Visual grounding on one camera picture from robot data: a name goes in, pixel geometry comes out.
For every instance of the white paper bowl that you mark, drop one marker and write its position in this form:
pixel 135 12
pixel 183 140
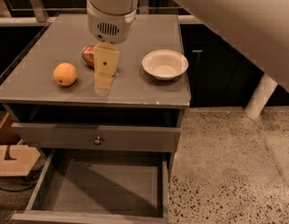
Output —
pixel 164 64

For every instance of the grey top drawer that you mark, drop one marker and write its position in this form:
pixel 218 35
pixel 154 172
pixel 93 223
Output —
pixel 98 137

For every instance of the orange fruit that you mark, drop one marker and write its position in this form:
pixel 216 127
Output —
pixel 65 74

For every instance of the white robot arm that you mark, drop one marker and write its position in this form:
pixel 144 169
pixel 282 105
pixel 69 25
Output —
pixel 258 29

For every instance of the red crushed soda can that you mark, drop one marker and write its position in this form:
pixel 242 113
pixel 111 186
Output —
pixel 87 55

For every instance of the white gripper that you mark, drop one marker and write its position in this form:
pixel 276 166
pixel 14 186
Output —
pixel 111 27

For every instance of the glass railing with metal posts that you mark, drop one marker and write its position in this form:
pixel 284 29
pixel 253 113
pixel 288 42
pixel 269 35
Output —
pixel 43 9

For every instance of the wooden box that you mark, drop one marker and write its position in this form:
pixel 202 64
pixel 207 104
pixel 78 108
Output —
pixel 16 159

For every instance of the grey open middle drawer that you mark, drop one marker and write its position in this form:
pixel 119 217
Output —
pixel 99 187

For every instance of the white diagonal post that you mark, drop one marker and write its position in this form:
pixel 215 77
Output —
pixel 260 97

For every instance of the grey drawer cabinet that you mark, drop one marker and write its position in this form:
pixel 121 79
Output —
pixel 57 101

